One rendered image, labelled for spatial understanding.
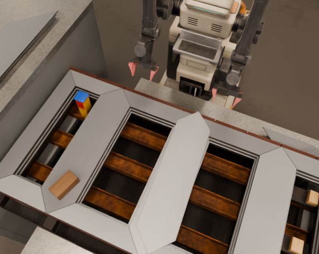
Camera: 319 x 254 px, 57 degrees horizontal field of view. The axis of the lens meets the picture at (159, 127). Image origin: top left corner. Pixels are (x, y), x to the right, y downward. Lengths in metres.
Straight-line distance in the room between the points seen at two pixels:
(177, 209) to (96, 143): 0.51
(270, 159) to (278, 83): 1.55
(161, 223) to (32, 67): 0.97
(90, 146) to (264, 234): 0.89
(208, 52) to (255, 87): 1.36
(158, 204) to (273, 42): 2.40
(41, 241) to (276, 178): 1.13
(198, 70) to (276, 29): 1.81
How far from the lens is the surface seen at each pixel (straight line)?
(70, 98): 1.68
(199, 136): 1.49
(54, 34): 1.72
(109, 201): 1.56
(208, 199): 1.58
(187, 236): 1.52
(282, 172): 1.53
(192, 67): 1.82
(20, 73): 1.59
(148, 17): 1.34
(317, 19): 3.82
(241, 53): 1.32
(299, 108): 2.91
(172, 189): 1.37
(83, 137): 1.51
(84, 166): 1.44
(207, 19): 1.53
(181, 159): 1.43
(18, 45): 1.69
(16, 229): 2.12
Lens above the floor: 2.18
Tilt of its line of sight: 61 degrees down
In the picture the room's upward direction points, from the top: 3 degrees clockwise
